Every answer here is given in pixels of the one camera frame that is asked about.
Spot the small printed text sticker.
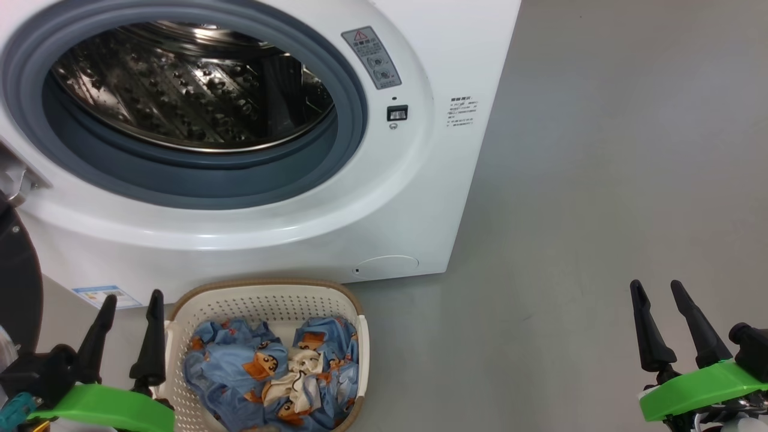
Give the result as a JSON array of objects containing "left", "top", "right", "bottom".
[{"left": 449, "top": 96, "right": 479, "bottom": 128}]

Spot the grey warning label sticker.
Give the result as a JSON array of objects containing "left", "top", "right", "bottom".
[{"left": 341, "top": 26, "right": 402, "bottom": 91}]

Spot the teal left camera connector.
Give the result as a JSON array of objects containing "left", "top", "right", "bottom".
[{"left": 0, "top": 393, "right": 35, "bottom": 428}]

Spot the grey rubber door gasket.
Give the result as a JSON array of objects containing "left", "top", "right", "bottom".
[{"left": 0, "top": 0, "right": 368, "bottom": 211}]

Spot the white front-load washing machine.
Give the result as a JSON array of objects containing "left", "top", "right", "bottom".
[{"left": 0, "top": 0, "right": 521, "bottom": 307}]

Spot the stainless steel washing machine drum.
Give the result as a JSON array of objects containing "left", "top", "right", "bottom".
[{"left": 51, "top": 23, "right": 335, "bottom": 152}]

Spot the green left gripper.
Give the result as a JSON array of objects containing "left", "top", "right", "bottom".
[{"left": 27, "top": 290, "right": 176, "bottom": 432}]

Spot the round white filter cover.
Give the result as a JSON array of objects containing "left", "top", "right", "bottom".
[{"left": 353, "top": 256, "right": 419, "bottom": 278}]

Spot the blue energy label sticker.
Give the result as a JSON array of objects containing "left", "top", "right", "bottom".
[{"left": 72, "top": 285, "right": 145, "bottom": 310}]

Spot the blue cartoon print garment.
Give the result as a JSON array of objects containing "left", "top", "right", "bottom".
[{"left": 183, "top": 317, "right": 359, "bottom": 431}]

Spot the cream perforated laundry basket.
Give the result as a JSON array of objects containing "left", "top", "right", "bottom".
[{"left": 157, "top": 279, "right": 370, "bottom": 432}]

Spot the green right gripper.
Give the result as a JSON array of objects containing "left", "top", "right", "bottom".
[{"left": 629, "top": 280, "right": 768, "bottom": 432}]

